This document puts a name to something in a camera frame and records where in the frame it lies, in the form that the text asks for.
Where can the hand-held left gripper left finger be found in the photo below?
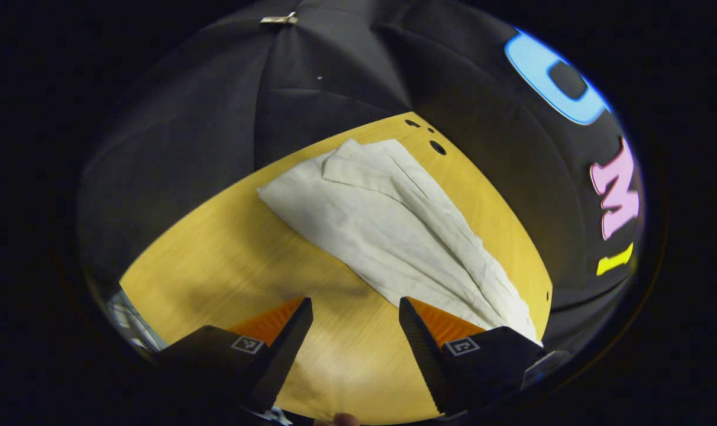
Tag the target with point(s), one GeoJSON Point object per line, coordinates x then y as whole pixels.
{"type": "Point", "coordinates": [284, 361]}

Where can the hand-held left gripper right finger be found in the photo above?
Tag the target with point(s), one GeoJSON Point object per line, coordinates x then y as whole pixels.
{"type": "Point", "coordinates": [426, 361]}

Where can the white jeans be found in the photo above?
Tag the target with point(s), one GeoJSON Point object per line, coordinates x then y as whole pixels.
{"type": "Point", "coordinates": [382, 225]}

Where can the black backdrop cloth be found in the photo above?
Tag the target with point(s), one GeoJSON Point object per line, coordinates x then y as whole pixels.
{"type": "Point", "coordinates": [216, 106]}

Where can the silver metal clip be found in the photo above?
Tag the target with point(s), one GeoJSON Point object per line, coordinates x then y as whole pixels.
{"type": "Point", "coordinates": [278, 19]}

